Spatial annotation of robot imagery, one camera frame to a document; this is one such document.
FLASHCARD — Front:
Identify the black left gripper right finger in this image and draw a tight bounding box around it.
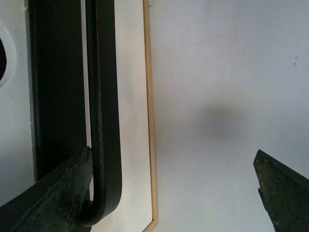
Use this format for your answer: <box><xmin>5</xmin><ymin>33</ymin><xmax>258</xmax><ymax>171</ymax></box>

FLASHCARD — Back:
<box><xmin>253</xmin><ymin>150</ymin><xmax>309</xmax><ymax>232</ymax></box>

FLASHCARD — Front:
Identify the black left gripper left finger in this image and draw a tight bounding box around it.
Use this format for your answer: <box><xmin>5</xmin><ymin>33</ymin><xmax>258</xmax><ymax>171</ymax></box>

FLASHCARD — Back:
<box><xmin>0</xmin><ymin>147</ymin><xmax>92</xmax><ymax>232</ymax></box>

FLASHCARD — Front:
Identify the black drawer handle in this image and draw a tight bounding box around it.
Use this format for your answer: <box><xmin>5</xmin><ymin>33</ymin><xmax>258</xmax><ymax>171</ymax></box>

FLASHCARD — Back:
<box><xmin>28</xmin><ymin>0</ymin><xmax>122</xmax><ymax>231</ymax></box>

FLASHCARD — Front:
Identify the wooden drawer cabinet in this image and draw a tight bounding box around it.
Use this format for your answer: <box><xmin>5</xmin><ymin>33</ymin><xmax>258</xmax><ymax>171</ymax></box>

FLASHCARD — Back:
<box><xmin>143</xmin><ymin>0</ymin><xmax>159</xmax><ymax>232</ymax></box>

